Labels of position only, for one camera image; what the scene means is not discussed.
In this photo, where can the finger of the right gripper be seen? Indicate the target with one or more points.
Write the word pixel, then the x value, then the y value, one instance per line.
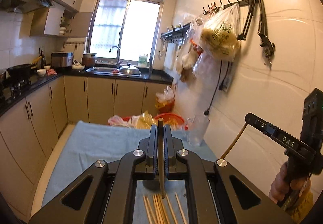
pixel 293 146

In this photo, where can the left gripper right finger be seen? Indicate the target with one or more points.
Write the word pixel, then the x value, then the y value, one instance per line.
pixel 217 193

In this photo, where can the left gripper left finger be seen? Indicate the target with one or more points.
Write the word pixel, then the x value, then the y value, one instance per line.
pixel 104 192

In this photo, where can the wooden chopstick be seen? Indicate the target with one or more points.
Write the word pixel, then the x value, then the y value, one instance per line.
pixel 147 211
pixel 171 210
pixel 233 141
pixel 181 209
pixel 157 210
pixel 161 156

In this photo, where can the lower kitchen cabinets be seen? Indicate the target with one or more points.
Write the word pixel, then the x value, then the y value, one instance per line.
pixel 33 117

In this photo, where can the kitchen window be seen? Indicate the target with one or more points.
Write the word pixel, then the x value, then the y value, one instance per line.
pixel 124 29

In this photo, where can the right hand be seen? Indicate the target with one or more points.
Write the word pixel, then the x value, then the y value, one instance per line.
pixel 279 187

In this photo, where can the blue-grey table cloth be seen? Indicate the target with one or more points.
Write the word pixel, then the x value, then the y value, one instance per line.
pixel 90 142

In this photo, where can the clear glass beer mug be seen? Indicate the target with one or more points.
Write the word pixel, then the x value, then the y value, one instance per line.
pixel 197 127

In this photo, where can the yellow plastic bag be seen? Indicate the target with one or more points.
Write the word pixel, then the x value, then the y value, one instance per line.
pixel 143 121

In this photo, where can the red plastic basin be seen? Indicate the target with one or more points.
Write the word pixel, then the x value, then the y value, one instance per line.
pixel 175 121

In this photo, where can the white hanging plastic bag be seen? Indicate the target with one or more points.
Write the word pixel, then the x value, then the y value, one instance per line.
pixel 198 70

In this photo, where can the large hanging plastic bag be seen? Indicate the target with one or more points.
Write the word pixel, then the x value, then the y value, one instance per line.
pixel 219 35

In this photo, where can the steel pot lid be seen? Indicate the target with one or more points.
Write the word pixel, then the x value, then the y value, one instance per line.
pixel 129 70

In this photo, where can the brown cooking pot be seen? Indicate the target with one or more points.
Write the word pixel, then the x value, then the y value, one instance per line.
pixel 89 59

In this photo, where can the white bowl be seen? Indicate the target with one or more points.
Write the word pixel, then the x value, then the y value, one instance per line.
pixel 41 72

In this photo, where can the green dish soap bottle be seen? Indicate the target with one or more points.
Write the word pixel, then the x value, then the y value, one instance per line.
pixel 142 60

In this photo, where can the silver rice cooker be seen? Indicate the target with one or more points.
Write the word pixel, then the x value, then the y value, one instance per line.
pixel 61 59

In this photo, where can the black wok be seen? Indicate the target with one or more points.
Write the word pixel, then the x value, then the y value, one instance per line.
pixel 23 71

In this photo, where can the black wall hook rail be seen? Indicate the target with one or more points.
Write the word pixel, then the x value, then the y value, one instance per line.
pixel 213 7

